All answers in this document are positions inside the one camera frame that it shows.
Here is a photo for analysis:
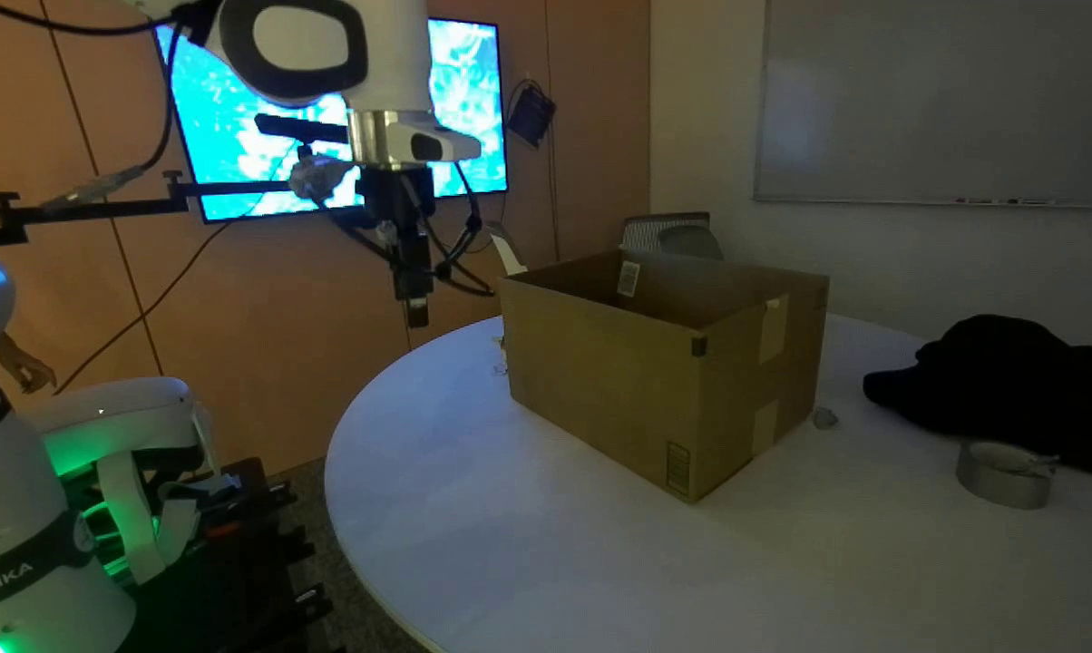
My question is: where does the thin black wall cable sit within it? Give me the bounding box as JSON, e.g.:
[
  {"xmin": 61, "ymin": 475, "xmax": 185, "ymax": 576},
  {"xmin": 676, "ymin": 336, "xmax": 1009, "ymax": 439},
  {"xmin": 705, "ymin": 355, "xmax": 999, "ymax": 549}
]
[{"xmin": 51, "ymin": 222, "xmax": 232, "ymax": 398}]

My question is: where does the grey chair backrest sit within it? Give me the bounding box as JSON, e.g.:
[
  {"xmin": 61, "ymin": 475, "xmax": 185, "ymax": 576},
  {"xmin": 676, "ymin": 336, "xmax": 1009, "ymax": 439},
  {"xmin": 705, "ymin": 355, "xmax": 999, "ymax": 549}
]
[{"xmin": 618, "ymin": 210, "xmax": 726, "ymax": 266}]

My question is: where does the wall whiteboard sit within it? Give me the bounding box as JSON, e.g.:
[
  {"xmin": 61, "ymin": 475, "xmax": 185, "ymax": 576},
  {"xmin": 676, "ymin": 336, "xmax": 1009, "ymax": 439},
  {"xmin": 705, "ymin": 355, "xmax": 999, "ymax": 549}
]
[{"xmin": 755, "ymin": 0, "xmax": 1092, "ymax": 219}]

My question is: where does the brown cardboard box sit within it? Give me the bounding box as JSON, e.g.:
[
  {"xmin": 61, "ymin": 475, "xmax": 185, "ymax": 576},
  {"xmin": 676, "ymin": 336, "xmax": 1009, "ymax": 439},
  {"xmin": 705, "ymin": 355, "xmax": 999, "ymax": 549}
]
[{"xmin": 496, "ymin": 245, "xmax": 836, "ymax": 507}]

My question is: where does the grey tape roll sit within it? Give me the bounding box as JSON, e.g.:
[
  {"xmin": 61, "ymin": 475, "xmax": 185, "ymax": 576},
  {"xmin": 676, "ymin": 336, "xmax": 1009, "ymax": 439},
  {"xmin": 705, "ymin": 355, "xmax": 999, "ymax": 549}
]
[{"xmin": 953, "ymin": 435, "xmax": 1062, "ymax": 511}]

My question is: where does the black cloth heap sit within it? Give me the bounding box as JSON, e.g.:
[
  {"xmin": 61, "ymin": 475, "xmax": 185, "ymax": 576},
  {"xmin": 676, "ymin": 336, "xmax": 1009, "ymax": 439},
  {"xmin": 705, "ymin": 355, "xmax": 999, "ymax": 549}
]
[{"xmin": 859, "ymin": 313, "xmax": 1092, "ymax": 484}]

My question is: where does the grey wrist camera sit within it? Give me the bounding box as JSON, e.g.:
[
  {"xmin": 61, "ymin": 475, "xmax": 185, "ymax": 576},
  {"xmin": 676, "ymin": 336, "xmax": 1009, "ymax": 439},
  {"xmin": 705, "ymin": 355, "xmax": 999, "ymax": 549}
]
[{"xmin": 379, "ymin": 110, "xmax": 486, "ymax": 168}]

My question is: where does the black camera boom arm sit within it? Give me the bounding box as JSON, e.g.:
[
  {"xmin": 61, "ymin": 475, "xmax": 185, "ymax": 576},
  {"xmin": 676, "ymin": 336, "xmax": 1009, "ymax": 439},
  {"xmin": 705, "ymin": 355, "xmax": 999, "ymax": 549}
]
[{"xmin": 0, "ymin": 110, "xmax": 356, "ymax": 251}]

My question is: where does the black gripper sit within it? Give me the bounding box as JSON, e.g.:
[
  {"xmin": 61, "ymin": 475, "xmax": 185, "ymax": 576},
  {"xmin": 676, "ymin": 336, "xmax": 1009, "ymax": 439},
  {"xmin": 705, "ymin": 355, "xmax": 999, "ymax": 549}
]
[{"xmin": 356, "ymin": 160, "xmax": 444, "ymax": 330}]

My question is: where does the wall television screen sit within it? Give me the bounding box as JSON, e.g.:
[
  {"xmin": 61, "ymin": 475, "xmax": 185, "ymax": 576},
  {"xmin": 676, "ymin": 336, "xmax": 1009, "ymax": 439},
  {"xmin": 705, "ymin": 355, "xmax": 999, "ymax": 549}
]
[{"xmin": 151, "ymin": 10, "xmax": 514, "ymax": 228}]

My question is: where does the black wall device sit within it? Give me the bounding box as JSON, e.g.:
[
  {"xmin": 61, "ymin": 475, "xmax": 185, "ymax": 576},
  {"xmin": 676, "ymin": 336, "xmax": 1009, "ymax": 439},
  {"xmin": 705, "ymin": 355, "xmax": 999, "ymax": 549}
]
[{"xmin": 503, "ymin": 79, "xmax": 558, "ymax": 147}]

